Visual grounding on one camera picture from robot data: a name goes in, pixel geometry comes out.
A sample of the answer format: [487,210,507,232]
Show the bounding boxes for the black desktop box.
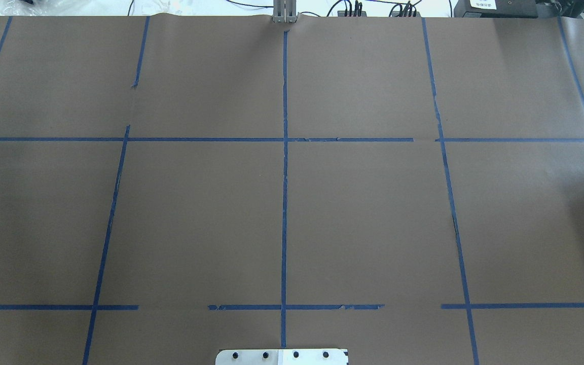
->
[453,1,538,19]

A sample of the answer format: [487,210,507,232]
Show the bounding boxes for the aluminium frame post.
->
[273,0,299,24]

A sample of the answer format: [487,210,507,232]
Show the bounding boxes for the white pedestal column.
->
[215,348,349,364]

